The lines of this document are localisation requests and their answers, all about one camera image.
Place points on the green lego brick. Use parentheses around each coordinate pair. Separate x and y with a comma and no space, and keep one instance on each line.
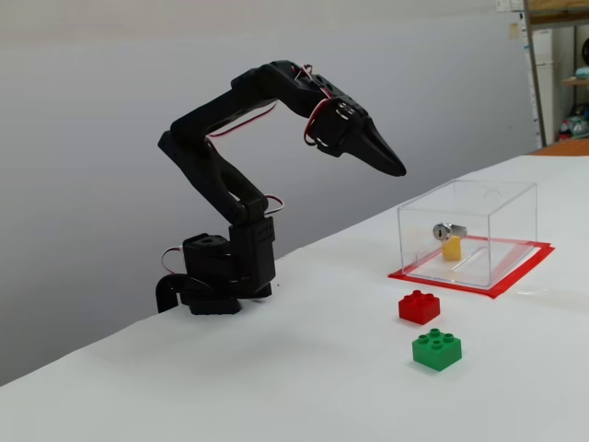
(435,354)

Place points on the brown shelf beam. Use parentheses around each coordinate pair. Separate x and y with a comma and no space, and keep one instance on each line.
(557,16)

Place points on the transparent acrylic box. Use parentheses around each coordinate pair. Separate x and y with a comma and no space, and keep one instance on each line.
(506,221)

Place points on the black table clamp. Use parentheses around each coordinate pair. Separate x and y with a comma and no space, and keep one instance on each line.
(163,294)

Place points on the silver box lock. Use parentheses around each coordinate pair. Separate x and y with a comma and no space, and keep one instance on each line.
(441,232)

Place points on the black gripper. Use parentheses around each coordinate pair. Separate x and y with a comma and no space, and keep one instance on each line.
(368,138)

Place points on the red label soda bottle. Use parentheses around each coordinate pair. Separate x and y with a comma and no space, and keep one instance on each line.
(564,132)

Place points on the red lego brick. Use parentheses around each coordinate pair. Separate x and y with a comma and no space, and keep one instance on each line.
(419,310)

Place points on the orange brown table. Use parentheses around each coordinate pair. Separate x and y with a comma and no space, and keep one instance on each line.
(566,148)

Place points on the teal cloth bundle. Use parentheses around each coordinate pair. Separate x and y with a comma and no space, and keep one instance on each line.
(583,73)

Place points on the grey metal shelf upright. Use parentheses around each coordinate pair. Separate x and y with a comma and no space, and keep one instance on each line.
(536,87)

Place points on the wooden shelf board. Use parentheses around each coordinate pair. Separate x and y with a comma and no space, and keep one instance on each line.
(575,82)

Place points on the beige paper note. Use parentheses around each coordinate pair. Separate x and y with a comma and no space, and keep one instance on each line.
(513,30)

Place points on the red tape frame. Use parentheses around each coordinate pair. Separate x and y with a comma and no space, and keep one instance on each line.
(437,282)

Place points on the green plastic bag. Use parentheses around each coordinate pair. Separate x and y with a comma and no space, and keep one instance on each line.
(580,125)

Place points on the white refrigerator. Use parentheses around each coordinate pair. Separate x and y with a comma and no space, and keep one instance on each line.
(545,92)

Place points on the yellow lego brick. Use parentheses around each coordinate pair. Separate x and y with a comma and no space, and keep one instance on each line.
(452,251)

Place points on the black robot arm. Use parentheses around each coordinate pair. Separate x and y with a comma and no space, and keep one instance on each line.
(207,152)

